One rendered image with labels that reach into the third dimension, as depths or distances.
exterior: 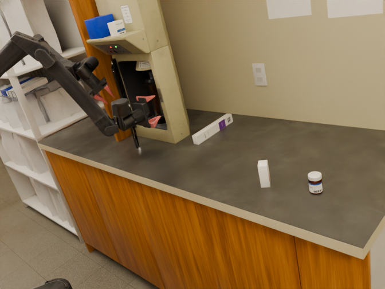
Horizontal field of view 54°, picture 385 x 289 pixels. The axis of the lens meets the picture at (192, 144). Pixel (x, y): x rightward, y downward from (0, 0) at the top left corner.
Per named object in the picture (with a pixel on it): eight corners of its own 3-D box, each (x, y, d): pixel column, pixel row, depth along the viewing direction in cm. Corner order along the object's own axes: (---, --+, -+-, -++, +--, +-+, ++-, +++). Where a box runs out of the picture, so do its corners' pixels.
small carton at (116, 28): (118, 34, 174) (115, 20, 172) (126, 32, 171) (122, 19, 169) (111, 36, 171) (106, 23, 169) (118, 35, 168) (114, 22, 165)
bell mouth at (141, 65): (154, 59, 201) (151, 50, 199) (176, 59, 189) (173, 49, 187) (128, 70, 191) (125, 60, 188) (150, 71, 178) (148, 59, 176)
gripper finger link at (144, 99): (158, 91, 161) (141, 99, 155) (162, 106, 164) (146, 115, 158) (148, 90, 166) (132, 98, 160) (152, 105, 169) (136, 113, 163)
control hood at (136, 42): (110, 53, 192) (104, 34, 188) (150, 51, 170) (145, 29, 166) (92, 60, 186) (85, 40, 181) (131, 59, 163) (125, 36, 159)
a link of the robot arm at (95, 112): (31, 48, 137) (30, 55, 128) (43, 39, 137) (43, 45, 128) (105, 131, 160) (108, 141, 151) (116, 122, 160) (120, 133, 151)
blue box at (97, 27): (106, 34, 186) (101, 15, 182) (118, 32, 179) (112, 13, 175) (90, 39, 180) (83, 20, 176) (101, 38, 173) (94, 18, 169)
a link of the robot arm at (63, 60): (38, 55, 202) (30, 36, 195) (48, 51, 204) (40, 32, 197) (70, 86, 175) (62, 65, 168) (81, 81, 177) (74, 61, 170)
